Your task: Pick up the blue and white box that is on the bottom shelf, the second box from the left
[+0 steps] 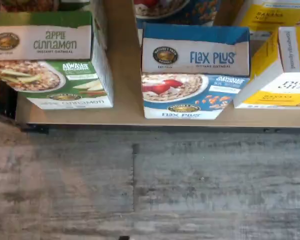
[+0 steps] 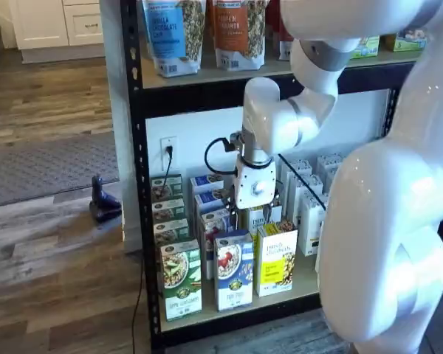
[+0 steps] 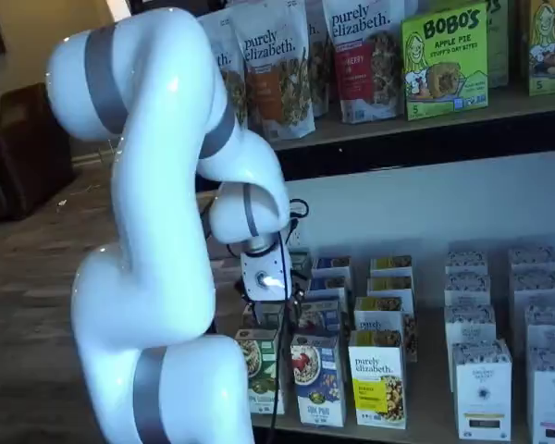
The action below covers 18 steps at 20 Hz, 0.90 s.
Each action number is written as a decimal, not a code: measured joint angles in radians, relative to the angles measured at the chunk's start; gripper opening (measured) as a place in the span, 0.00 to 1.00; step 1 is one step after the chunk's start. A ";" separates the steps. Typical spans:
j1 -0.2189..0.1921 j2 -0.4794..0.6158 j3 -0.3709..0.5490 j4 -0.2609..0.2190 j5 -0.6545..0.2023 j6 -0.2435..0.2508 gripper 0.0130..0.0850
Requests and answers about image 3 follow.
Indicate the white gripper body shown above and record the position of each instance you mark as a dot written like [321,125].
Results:
[270,270]

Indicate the green Bobo's apple pie box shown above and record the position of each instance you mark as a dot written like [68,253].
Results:
[444,69]

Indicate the wooden shelf board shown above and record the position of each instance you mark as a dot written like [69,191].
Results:
[374,127]
[430,379]

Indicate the yellow label granola box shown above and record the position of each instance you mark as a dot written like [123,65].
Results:
[374,379]
[379,310]
[388,286]
[390,264]

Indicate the yellow-green Bobo's box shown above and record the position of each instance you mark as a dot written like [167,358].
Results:
[552,46]

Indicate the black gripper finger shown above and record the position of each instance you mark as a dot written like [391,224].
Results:
[296,296]
[239,287]

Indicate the orange label granola bag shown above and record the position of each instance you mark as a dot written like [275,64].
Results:
[277,92]

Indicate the white box pink label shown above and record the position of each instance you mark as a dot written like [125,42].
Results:
[552,398]

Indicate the white box yellow label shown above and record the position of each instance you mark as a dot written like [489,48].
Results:
[481,393]

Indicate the small white floor scrap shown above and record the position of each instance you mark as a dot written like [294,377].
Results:
[62,202]

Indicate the black metal shelf frame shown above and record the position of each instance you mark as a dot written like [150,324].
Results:
[398,148]

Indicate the white wall outlet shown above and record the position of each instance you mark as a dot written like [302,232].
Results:
[301,238]

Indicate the green and white cereal box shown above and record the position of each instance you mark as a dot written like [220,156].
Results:
[263,316]
[259,370]

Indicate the red label granola bag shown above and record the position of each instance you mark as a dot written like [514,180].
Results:
[365,69]

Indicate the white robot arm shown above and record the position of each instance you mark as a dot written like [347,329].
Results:
[157,231]

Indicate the white tea box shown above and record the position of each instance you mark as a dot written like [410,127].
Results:
[532,258]
[466,261]
[469,321]
[467,287]
[550,324]
[534,289]

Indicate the blue label granola bag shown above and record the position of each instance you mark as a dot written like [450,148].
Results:
[226,41]

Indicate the white granola bag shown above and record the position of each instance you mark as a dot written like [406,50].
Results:
[319,69]

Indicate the brown armchair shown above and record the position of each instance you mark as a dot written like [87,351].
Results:
[23,162]

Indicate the blue and white cereal box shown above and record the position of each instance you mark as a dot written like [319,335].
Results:
[321,314]
[328,287]
[319,384]
[330,266]

